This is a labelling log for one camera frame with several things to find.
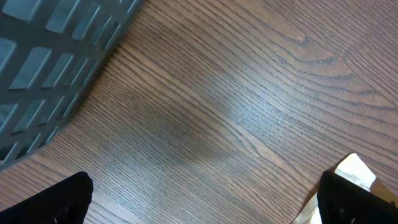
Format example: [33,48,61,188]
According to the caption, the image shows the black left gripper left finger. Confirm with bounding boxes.
[1,172,93,224]

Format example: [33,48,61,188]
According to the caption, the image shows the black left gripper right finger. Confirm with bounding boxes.
[317,171,397,224]

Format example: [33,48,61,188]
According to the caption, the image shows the brown snack bag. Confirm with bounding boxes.
[293,153,397,224]

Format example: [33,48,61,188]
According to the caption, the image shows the grey plastic mesh basket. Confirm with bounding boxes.
[1,0,143,169]

